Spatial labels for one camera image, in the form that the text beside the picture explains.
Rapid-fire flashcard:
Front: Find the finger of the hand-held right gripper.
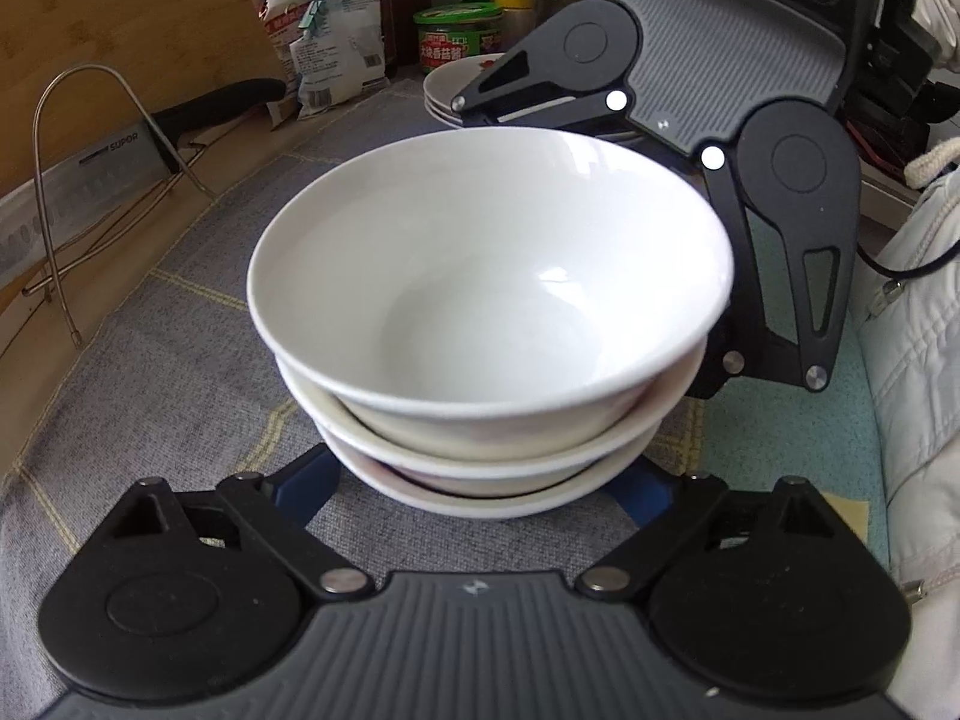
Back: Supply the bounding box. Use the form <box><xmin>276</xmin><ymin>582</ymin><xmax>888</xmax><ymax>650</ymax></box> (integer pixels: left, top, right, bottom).
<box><xmin>686</xmin><ymin>142</ymin><xmax>860</xmax><ymax>400</ymax></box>
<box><xmin>450</xmin><ymin>45</ymin><xmax>629</xmax><ymax>132</ymax></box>

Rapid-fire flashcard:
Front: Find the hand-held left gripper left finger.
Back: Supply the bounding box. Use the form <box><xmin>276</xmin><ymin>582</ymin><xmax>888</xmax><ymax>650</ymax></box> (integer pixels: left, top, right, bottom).
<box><xmin>112</xmin><ymin>444</ymin><xmax>376</xmax><ymax>605</ymax></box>

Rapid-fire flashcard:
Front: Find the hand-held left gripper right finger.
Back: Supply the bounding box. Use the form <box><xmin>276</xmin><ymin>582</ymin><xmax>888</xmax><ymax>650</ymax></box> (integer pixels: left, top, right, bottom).
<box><xmin>574</xmin><ymin>457</ymin><xmax>846</xmax><ymax>605</ymax></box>

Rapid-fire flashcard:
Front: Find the white bowl pink flower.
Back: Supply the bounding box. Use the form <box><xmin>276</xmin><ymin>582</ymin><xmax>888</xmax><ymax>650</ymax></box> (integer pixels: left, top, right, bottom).
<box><xmin>274</xmin><ymin>345</ymin><xmax>710</xmax><ymax>477</ymax></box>
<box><xmin>311</xmin><ymin>412</ymin><xmax>665</xmax><ymax>522</ymax></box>
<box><xmin>246</xmin><ymin>127</ymin><xmax>736</xmax><ymax>421</ymax></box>

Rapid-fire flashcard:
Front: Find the sauce jar wide green lid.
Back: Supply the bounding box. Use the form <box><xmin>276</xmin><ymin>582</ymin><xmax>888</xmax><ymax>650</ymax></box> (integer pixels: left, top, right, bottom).
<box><xmin>412</xmin><ymin>4</ymin><xmax>505</xmax><ymax>76</ymax></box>

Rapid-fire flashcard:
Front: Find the yellow-lidded jar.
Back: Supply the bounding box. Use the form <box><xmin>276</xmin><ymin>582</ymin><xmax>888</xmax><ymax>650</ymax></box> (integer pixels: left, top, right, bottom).
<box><xmin>491</xmin><ymin>0</ymin><xmax>537</xmax><ymax>53</ymax></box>

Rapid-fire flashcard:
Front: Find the white green seasoning bag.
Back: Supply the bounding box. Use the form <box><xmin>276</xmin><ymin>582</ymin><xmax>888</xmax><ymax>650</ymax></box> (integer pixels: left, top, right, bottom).
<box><xmin>289</xmin><ymin>0</ymin><xmax>391</xmax><ymax>121</ymax></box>

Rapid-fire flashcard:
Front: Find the grey checked table cloth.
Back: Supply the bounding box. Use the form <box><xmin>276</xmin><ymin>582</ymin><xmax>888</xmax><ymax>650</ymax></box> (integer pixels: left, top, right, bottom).
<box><xmin>0</xmin><ymin>75</ymin><xmax>893</xmax><ymax>720</ymax></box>

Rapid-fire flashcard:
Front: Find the white red seasoning bag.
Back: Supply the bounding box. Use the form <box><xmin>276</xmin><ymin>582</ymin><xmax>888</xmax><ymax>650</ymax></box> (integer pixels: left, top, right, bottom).
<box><xmin>259</xmin><ymin>0</ymin><xmax>331</xmax><ymax>102</ymax></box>

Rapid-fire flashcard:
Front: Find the person's white quilted jacket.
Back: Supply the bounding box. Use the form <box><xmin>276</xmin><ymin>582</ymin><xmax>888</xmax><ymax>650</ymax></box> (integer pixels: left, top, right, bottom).
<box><xmin>855</xmin><ymin>142</ymin><xmax>960</xmax><ymax>616</ymax></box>

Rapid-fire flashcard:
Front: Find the bamboo cutting board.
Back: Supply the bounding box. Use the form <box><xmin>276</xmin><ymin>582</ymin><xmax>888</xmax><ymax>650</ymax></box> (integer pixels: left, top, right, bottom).
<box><xmin>0</xmin><ymin>0</ymin><xmax>282</xmax><ymax>200</ymax></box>

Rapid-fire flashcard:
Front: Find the black cable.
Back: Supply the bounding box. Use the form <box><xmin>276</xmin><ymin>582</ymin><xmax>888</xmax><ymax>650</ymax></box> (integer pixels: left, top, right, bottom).
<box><xmin>853</xmin><ymin>236</ymin><xmax>960</xmax><ymax>280</ymax></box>

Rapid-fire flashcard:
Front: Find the steel cleaver black handle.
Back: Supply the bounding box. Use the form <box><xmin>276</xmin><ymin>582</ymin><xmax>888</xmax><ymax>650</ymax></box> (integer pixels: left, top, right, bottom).
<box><xmin>0</xmin><ymin>79</ymin><xmax>290</xmax><ymax>290</ymax></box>

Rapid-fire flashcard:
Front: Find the metal wire rack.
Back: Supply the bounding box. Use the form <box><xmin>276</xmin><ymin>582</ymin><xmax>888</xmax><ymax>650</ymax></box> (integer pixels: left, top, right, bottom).
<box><xmin>21</xmin><ymin>64</ymin><xmax>215</xmax><ymax>350</ymax></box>

